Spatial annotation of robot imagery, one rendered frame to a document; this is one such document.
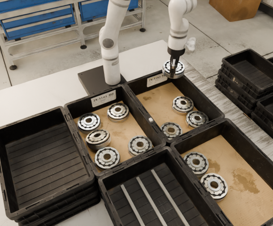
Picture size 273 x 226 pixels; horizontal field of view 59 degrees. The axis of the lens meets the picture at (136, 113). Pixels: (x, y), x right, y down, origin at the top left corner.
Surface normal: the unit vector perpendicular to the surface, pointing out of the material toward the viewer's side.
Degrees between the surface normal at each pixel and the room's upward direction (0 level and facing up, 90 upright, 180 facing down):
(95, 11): 90
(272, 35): 0
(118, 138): 0
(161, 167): 0
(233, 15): 91
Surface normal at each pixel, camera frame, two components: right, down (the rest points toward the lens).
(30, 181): 0.00, -0.65
